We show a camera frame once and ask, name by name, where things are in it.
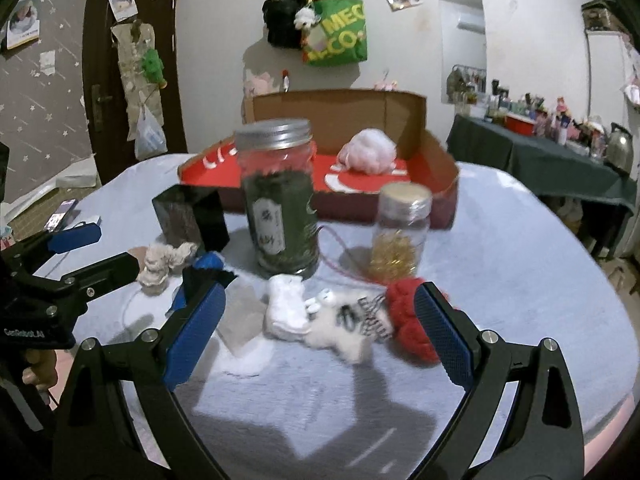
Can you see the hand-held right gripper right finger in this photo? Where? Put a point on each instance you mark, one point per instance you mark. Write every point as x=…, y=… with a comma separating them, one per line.
x=445, y=332

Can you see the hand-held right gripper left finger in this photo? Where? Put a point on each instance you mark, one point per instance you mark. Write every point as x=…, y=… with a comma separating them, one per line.
x=195, y=332

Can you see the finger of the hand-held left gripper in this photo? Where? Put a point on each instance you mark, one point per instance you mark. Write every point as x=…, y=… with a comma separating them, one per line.
x=102, y=272
x=75, y=237

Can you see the red knitted toy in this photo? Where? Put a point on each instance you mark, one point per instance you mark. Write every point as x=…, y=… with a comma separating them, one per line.
x=405, y=320

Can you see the cream plush toy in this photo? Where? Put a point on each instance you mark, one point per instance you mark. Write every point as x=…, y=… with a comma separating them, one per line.
x=157, y=265

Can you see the white sock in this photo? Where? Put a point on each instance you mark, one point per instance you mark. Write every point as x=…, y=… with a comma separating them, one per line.
x=285, y=310

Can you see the white fluffy plush toy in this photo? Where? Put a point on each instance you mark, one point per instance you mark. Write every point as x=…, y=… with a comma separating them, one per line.
x=335, y=337

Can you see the cardboard box with red inside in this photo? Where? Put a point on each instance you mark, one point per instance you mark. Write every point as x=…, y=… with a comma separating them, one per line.
x=350, y=110

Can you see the blue soft toy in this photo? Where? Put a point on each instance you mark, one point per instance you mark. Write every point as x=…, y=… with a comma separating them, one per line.
x=207, y=261

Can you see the person's left hand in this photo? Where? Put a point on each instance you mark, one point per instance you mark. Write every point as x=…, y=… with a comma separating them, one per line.
x=41, y=367

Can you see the light blue printed blanket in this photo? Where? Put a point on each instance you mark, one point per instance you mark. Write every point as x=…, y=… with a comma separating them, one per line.
x=500, y=260

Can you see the black square box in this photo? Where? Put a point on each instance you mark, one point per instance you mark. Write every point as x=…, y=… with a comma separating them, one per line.
x=175, y=215

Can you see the small jar of gold clips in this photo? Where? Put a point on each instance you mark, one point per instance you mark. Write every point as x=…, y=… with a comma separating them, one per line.
x=400, y=240

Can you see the white plastic bag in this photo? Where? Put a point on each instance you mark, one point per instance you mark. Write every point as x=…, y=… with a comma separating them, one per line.
x=150, y=135

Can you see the glass jar of green tea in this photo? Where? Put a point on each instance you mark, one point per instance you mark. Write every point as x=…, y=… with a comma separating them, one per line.
x=280, y=210

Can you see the beige hanging organizer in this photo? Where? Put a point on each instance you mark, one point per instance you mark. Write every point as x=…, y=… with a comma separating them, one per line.
x=130, y=60

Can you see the dark wooden door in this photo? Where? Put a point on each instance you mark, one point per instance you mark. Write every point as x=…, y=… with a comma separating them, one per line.
x=97, y=50

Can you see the green plush toy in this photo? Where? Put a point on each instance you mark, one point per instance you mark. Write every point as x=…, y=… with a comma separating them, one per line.
x=152, y=65

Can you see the table with green cloth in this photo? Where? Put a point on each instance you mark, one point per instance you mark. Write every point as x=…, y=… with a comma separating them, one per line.
x=525, y=155

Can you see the white mesh bath pouf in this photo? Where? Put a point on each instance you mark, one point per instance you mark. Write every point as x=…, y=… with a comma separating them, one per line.
x=370, y=150

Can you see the red basin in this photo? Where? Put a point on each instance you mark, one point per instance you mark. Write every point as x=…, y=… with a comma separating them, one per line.
x=520, y=124

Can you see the paper picture on door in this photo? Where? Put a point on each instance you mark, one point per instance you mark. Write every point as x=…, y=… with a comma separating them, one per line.
x=121, y=1

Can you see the cluster of bottles and figurines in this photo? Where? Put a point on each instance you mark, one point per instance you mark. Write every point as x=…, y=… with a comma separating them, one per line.
x=560, y=120

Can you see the metal kettle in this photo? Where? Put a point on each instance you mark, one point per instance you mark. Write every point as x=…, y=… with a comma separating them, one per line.
x=619, y=150

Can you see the white cabinet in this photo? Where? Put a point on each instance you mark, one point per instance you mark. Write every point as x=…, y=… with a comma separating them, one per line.
x=605, y=80

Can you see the black backpack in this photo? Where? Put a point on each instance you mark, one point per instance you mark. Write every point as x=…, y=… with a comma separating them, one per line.
x=280, y=15

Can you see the white plush dog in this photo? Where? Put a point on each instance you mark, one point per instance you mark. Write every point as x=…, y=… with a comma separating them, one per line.
x=306, y=17

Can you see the green tote bag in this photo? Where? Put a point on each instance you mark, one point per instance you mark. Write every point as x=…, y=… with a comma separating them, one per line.
x=340, y=30

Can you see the patterned suitcase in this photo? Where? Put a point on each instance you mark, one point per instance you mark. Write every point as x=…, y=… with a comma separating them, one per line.
x=602, y=12

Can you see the wall calendar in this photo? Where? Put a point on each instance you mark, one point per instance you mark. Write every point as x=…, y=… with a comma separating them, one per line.
x=22, y=22

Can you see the wall mirror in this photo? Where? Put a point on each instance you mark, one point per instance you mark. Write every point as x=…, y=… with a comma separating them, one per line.
x=460, y=35

